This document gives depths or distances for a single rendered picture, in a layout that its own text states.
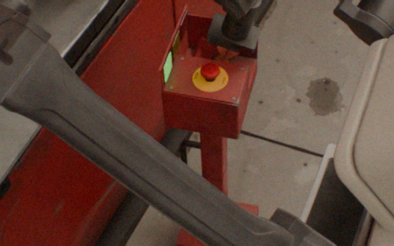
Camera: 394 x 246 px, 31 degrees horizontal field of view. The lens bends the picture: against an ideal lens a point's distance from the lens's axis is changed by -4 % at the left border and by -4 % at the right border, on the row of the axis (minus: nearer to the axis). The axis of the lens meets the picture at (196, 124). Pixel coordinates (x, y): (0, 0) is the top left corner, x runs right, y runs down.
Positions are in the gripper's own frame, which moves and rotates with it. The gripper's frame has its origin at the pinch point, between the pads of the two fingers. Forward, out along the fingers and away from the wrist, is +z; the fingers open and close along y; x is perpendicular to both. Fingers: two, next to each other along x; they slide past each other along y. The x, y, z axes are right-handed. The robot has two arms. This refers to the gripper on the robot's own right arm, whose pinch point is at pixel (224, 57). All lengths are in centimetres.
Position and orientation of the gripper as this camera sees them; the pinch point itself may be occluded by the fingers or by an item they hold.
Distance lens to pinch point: 161.6
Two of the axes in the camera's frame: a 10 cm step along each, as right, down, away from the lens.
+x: -2.5, 7.7, -5.8
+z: -2.1, 5.4, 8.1
